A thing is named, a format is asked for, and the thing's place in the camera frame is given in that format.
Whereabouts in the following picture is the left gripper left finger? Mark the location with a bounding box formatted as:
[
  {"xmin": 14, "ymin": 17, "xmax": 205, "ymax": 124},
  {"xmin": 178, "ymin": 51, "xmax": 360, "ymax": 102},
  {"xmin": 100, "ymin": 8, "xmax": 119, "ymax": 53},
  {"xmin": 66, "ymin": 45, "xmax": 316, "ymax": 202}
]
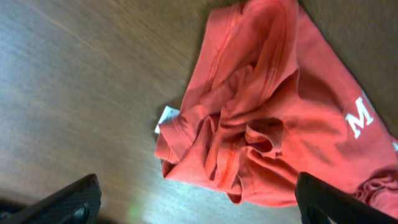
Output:
[{"xmin": 1, "ymin": 174, "xmax": 101, "ymax": 224}]

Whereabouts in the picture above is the orange printed t-shirt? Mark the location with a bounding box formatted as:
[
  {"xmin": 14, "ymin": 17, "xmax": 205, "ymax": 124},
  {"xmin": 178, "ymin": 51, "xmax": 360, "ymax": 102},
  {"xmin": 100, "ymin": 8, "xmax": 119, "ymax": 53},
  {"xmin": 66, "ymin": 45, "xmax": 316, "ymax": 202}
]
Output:
[{"xmin": 155, "ymin": 0, "xmax": 397, "ymax": 217}]

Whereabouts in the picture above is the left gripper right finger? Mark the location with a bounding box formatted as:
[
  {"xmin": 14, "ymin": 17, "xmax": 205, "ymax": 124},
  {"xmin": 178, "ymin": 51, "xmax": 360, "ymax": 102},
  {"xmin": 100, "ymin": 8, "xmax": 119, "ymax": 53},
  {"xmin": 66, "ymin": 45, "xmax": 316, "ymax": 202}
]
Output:
[{"xmin": 295, "ymin": 172, "xmax": 397, "ymax": 224}]

